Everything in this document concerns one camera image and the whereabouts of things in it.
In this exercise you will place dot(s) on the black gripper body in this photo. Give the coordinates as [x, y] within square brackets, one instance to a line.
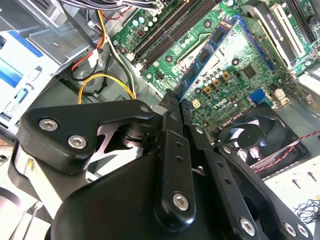
[112, 212]

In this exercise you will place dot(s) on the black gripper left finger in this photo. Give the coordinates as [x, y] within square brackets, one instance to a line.
[50, 142]

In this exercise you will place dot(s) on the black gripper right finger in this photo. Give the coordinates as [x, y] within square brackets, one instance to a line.
[220, 172]

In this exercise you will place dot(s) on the blue RAM stick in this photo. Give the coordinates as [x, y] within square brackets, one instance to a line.
[203, 56]

